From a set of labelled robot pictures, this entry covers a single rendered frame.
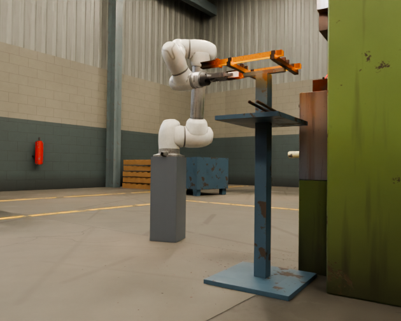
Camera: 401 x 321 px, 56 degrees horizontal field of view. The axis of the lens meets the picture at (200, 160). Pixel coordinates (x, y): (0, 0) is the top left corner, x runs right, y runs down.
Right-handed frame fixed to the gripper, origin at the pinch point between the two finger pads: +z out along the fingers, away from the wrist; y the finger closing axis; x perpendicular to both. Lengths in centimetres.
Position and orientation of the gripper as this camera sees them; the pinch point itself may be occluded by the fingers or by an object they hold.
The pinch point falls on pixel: (234, 74)
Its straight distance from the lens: 206.2
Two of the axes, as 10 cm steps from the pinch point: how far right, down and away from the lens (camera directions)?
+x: 0.1, -10.0, 0.2
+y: -5.3, -0.2, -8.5
